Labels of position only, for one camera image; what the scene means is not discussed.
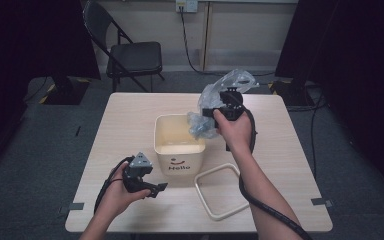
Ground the left hand-held gripper cable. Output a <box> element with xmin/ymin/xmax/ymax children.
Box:
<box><xmin>93</xmin><ymin>155</ymin><xmax>136</xmax><ymax>214</ymax></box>

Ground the black folding chair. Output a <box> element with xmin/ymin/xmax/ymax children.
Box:
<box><xmin>82</xmin><ymin>0</ymin><xmax>165</xmax><ymax>93</ymax></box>

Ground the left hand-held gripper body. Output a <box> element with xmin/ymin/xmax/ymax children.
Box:
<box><xmin>122</xmin><ymin>151</ymin><xmax>154</xmax><ymax>194</ymax></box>

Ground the black stand base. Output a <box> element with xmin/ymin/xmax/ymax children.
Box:
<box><xmin>269</xmin><ymin>78</ymin><xmax>312</xmax><ymax>108</ymax></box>
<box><xmin>43</xmin><ymin>76</ymin><xmax>91</xmax><ymax>106</ymax></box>

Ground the hand-held gripper cable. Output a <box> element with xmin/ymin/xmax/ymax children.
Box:
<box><xmin>93</xmin><ymin>155</ymin><xmax>136</xmax><ymax>214</ymax></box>
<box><xmin>238</xmin><ymin>103</ymin><xmax>315</xmax><ymax>240</ymax></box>

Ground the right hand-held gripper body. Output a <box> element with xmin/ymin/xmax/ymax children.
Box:
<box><xmin>217</xmin><ymin>91</ymin><xmax>247</xmax><ymax>122</ymax></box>

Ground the person's right hand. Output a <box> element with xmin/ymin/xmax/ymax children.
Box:
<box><xmin>213</xmin><ymin>109</ymin><xmax>256</xmax><ymax>156</ymax></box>

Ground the grey tape strip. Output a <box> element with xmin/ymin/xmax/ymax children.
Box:
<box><xmin>310</xmin><ymin>197</ymin><xmax>334</xmax><ymax>208</ymax></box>
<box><xmin>59</xmin><ymin>202</ymin><xmax>85</xmax><ymax>214</ymax></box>

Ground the clear plastic bag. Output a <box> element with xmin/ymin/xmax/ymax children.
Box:
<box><xmin>186</xmin><ymin>68</ymin><xmax>260</xmax><ymax>140</ymax></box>

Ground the person's left hand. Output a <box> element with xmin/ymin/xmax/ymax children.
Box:
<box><xmin>94</xmin><ymin>161</ymin><xmax>153</xmax><ymax>222</ymax></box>

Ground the black curtain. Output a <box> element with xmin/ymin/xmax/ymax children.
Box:
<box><xmin>274</xmin><ymin>0</ymin><xmax>384</xmax><ymax>201</ymax></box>
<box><xmin>0</xmin><ymin>0</ymin><xmax>101</xmax><ymax>174</ymax></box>

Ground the black floor cable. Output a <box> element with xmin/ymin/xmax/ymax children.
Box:
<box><xmin>286</xmin><ymin>83</ymin><xmax>328</xmax><ymax>181</ymax></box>

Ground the right hand-held gripper cable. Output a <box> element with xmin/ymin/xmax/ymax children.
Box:
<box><xmin>238</xmin><ymin>103</ymin><xmax>315</xmax><ymax>240</ymax></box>

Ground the cream plastic bin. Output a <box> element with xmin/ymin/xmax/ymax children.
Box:
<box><xmin>153</xmin><ymin>114</ymin><xmax>207</xmax><ymax>177</ymax></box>

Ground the white wall socket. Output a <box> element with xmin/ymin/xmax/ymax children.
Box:
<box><xmin>175</xmin><ymin>0</ymin><xmax>199</xmax><ymax>14</ymax></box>

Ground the black wall socket cable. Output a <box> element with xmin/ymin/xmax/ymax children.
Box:
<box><xmin>178</xmin><ymin>5</ymin><xmax>278</xmax><ymax>78</ymax></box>

